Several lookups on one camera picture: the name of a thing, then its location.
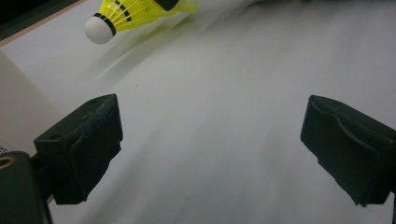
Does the yellow shuttlecock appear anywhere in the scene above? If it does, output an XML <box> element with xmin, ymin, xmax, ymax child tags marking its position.
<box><xmin>115</xmin><ymin>0</ymin><xmax>200</xmax><ymax>24</ymax></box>
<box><xmin>83</xmin><ymin>0</ymin><xmax>188</xmax><ymax>45</ymax></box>

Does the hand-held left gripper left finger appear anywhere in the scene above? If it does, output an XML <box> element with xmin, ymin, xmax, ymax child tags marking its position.
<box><xmin>33</xmin><ymin>93</ymin><xmax>124</xmax><ymax>205</ymax></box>

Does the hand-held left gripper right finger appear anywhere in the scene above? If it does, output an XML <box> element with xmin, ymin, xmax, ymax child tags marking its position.
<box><xmin>300</xmin><ymin>94</ymin><xmax>396</xmax><ymax>207</ymax></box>

